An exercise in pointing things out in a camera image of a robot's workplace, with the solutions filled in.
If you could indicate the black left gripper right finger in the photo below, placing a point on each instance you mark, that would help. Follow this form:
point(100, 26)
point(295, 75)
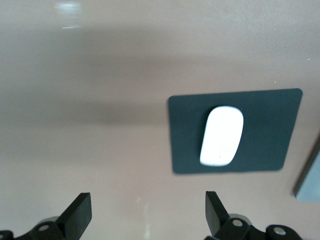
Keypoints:
point(216, 217)

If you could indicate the white computer mouse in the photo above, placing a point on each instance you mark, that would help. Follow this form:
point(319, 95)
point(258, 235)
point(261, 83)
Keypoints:
point(221, 136)

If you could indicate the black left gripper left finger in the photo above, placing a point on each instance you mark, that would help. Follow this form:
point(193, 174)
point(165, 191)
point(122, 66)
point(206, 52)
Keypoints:
point(76, 216)

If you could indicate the dark mouse pad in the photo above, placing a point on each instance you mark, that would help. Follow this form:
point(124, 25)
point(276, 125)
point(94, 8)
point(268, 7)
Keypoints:
point(267, 132)

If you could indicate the silver laptop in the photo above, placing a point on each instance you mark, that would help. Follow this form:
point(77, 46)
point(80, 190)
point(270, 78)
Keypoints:
point(311, 180)

